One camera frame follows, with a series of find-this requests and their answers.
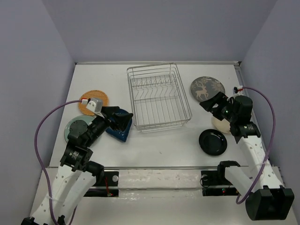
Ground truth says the orange woven round plate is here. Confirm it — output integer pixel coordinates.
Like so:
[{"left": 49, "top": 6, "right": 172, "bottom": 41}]
[{"left": 78, "top": 90, "right": 109, "bottom": 116}]

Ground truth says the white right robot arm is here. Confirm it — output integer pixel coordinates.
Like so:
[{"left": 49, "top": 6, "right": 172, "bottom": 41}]
[{"left": 200, "top": 92, "right": 294, "bottom": 221}]

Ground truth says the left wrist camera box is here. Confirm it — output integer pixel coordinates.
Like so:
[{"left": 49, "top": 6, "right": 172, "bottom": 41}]
[{"left": 86, "top": 98, "right": 103, "bottom": 116}]

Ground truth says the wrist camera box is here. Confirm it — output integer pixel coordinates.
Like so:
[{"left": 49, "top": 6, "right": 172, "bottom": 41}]
[
  {"left": 86, "top": 98, "right": 103, "bottom": 116},
  {"left": 233, "top": 86, "right": 243, "bottom": 96}
]

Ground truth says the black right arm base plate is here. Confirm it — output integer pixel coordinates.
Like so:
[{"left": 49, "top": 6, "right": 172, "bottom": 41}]
[{"left": 200, "top": 170, "right": 239, "bottom": 197}]

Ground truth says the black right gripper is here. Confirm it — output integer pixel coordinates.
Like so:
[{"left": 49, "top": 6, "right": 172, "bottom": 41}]
[{"left": 199, "top": 91, "right": 237, "bottom": 123}]

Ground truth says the cream plate with black patch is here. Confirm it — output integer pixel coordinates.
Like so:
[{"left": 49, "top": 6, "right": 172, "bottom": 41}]
[{"left": 211, "top": 117, "right": 231, "bottom": 134}]

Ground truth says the glossy black plate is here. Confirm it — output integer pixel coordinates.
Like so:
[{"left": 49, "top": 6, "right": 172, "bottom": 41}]
[{"left": 198, "top": 129, "right": 227, "bottom": 157}]

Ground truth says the metal wire dish rack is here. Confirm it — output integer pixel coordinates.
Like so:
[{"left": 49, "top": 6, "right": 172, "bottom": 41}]
[{"left": 127, "top": 63, "right": 192, "bottom": 132}]

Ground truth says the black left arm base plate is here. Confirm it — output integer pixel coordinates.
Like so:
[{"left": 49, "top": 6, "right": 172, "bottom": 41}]
[{"left": 84, "top": 171, "right": 119, "bottom": 197}]

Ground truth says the mint green flower plate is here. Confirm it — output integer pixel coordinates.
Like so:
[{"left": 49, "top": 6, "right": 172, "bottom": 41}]
[{"left": 64, "top": 115, "right": 94, "bottom": 142}]

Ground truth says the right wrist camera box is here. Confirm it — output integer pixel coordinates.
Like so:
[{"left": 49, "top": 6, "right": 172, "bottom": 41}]
[{"left": 233, "top": 86, "right": 243, "bottom": 96}]

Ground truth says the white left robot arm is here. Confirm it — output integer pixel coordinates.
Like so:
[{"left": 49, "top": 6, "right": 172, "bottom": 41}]
[{"left": 22, "top": 106, "right": 133, "bottom": 225}]

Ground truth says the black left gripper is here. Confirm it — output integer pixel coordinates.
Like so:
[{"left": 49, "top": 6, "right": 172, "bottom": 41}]
[{"left": 85, "top": 105, "right": 134, "bottom": 146}]

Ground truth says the dark blue glazed plate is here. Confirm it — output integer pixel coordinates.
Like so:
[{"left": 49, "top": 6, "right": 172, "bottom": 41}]
[{"left": 106, "top": 108, "right": 132, "bottom": 143}]

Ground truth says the grey reindeer pattern plate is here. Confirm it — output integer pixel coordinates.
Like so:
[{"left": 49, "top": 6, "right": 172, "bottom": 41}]
[{"left": 190, "top": 76, "right": 225, "bottom": 102}]

